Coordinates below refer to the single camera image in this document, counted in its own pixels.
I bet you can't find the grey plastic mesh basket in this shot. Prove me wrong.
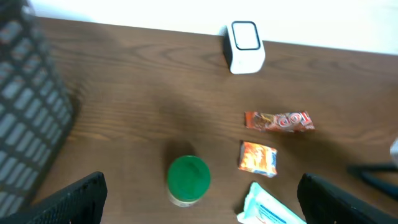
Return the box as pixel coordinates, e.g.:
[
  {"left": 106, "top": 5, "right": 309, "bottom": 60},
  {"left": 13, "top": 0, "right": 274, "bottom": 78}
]
[{"left": 1, "top": 0, "right": 73, "bottom": 217}]

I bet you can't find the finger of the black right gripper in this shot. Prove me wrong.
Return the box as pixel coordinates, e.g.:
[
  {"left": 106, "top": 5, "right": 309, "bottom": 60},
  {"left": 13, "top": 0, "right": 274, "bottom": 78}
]
[{"left": 347, "top": 163, "right": 397, "bottom": 201}]

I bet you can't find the red chocolate bar wrapper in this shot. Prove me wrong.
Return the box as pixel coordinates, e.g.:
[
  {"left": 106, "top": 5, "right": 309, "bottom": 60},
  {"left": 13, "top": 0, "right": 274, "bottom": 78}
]
[{"left": 244, "top": 111, "right": 315, "bottom": 133}]

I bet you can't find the teal white tissue pack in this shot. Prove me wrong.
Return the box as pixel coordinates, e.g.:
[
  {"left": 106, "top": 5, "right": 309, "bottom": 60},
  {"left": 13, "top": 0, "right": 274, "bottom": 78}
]
[{"left": 237, "top": 182, "right": 306, "bottom": 224}]

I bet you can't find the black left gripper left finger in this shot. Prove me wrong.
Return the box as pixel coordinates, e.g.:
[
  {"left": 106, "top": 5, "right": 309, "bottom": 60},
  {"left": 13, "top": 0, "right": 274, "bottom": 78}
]
[{"left": 1, "top": 171, "right": 108, "bottom": 224}]

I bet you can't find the green lid white jar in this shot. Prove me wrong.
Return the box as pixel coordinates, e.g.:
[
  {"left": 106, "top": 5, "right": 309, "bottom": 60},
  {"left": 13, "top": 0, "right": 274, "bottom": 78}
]
[{"left": 166, "top": 156, "right": 211, "bottom": 207}]

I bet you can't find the orange snack packet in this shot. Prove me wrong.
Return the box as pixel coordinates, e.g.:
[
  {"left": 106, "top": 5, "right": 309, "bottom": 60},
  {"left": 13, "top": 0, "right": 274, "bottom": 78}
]
[{"left": 238, "top": 141, "right": 277, "bottom": 178}]

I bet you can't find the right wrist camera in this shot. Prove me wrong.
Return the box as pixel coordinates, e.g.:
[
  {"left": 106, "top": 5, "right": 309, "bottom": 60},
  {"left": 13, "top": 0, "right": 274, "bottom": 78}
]
[{"left": 390, "top": 138, "right": 398, "bottom": 166}]

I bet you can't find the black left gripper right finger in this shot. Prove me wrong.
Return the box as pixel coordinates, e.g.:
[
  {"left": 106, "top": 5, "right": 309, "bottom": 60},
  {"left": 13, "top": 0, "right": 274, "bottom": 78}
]
[{"left": 297, "top": 173, "right": 397, "bottom": 224}]

